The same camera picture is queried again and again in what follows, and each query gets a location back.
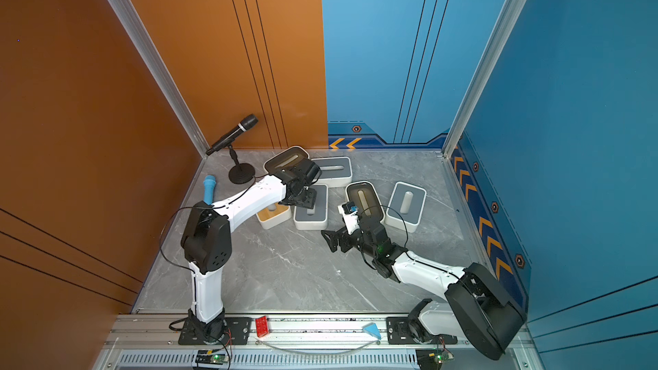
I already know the white box grey lid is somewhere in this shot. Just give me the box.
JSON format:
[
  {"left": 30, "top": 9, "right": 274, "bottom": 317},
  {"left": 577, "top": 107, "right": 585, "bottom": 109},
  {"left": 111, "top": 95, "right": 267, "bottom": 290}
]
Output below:
[
  {"left": 293, "top": 184, "right": 329, "bottom": 231},
  {"left": 313, "top": 157, "right": 353, "bottom": 188},
  {"left": 385, "top": 182, "right": 427, "bottom": 233}
]

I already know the white box bamboo lid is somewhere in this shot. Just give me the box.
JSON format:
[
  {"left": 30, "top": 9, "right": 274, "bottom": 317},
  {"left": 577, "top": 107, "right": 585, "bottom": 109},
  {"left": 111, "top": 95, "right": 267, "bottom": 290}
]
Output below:
[{"left": 256, "top": 203, "right": 292, "bottom": 230}]

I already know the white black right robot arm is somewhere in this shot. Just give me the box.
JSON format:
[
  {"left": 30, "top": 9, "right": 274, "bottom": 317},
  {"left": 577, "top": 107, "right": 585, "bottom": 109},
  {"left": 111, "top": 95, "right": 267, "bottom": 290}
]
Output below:
[{"left": 320, "top": 207, "right": 527, "bottom": 361}]

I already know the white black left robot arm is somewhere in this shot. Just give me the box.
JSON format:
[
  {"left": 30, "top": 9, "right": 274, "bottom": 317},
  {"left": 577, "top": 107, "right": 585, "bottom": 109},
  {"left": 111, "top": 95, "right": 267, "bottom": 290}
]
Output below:
[{"left": 179, "top": 159, "right": 321, "bottom": 345}]

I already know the cream box brown lid rear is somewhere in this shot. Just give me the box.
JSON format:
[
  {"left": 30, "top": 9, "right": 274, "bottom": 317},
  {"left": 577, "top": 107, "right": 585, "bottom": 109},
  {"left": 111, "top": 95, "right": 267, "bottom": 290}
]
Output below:
[{"left": 263, "top": 146, "right": 310, "bottom": 175}]

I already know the cream box brown lid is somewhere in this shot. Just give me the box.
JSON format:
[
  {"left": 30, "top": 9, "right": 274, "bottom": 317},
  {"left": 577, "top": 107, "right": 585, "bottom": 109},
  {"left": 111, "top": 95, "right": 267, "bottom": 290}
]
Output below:
[
  {"left": 263, "top": 146, "right": 310, "bottom": 175},
  {"left": 345, "top": 181, "right": 385, "bottom": 227}
]

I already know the cream box brown lid right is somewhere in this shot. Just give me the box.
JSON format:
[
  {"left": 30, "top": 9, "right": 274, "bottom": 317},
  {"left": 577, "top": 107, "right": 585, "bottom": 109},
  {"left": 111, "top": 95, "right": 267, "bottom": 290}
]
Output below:
[{"left": 345, "top": 181, "right": 385, "bottom": 227}]

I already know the black microphone on stand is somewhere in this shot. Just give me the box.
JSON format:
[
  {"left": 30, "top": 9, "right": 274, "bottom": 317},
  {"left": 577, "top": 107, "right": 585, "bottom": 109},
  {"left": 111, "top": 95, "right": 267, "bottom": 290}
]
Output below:
[{"left": 205, "top": 114, "right": 258, "bottom": 185}]

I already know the blue toy microphone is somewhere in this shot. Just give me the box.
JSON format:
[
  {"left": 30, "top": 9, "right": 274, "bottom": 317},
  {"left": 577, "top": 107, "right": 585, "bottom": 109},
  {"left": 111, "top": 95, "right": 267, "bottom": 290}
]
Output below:
[{"left": 203, "top": 175, "right": 217, "bottom": 205}]

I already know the right circuit board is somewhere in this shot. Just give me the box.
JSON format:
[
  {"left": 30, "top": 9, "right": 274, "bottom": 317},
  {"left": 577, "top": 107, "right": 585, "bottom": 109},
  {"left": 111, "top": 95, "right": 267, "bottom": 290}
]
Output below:
[{"left": 416, "top": 349, "right": 454, "bottom": 370}]

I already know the circuit board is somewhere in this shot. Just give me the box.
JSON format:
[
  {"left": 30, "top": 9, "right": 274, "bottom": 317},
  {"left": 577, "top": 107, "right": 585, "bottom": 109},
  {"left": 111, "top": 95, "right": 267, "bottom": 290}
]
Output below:
[
  {"left": 194, "top": 349, "right": 231, "bottom": 369},
  {"left": 416, "top": 349, "right": 454, "bottom": 370}
]

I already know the left circuit board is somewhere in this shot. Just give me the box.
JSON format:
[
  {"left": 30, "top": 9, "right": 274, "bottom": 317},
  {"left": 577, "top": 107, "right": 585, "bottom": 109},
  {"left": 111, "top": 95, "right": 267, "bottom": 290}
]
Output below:
[{"left": 194, "top": 349, "right": 231, "bottom": 369}]

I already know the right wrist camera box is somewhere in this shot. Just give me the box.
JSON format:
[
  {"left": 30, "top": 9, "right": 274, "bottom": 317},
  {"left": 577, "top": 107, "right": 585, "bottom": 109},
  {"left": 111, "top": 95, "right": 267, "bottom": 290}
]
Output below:
[{"left": 338, "top": 201, "right": 360, "bottom": 235}]

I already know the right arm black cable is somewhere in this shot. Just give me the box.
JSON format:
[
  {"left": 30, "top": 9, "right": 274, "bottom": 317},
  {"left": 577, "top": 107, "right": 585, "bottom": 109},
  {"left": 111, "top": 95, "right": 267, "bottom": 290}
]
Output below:
[{"left": 359, "top": 204, "right": 464, "bottom": 284}]

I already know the blue triangular piece on rail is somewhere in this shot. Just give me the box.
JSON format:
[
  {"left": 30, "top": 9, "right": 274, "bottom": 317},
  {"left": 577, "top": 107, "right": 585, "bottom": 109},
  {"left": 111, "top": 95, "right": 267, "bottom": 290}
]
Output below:
[{"left": 363, "top": 323, "right": 381, "bottom": 340}]

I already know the red block on rail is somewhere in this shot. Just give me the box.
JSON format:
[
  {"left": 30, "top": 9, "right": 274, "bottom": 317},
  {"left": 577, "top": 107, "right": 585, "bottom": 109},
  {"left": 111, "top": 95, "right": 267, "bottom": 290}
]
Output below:
[{"left": 255, "top": 315, "right": 270, "bottom": 338}]

